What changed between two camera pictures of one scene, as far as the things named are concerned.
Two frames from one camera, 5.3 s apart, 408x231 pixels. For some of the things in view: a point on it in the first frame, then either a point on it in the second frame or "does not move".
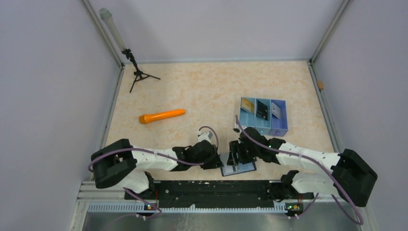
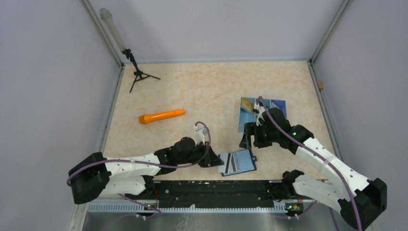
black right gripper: (233, 159) → (251, 129)
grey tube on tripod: (106, 15) does not move
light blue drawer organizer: (267, 117) does not move
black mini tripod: (140, 75) does not move
